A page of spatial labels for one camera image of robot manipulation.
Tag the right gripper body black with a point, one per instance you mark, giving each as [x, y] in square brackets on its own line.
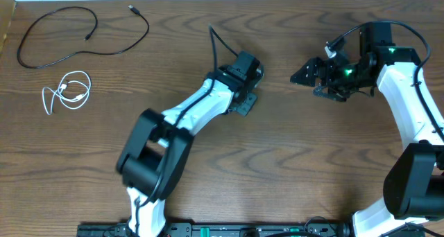
[346, 77]

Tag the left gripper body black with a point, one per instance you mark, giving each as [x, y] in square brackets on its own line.
[245, 93]

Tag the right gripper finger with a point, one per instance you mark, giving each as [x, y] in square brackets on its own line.
[314, 69]
[318, 91]

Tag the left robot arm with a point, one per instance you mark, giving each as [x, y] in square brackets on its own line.
[154, 156]

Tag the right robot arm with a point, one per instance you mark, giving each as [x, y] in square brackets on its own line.
[412, 193]

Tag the cardboard side panel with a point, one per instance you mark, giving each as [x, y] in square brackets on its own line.
[7, 10]

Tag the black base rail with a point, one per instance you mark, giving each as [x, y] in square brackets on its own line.
[185, 229]

